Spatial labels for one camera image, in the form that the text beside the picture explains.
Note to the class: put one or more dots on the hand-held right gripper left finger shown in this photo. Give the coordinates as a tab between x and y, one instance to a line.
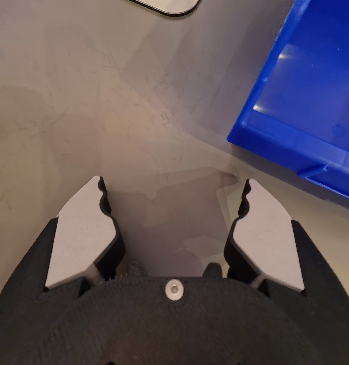
80	236

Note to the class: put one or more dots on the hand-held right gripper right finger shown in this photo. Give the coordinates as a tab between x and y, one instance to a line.
268	239

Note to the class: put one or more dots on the blue plastic bin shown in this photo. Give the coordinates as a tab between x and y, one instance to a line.
305	99

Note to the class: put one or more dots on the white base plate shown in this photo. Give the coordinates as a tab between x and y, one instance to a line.
168	5

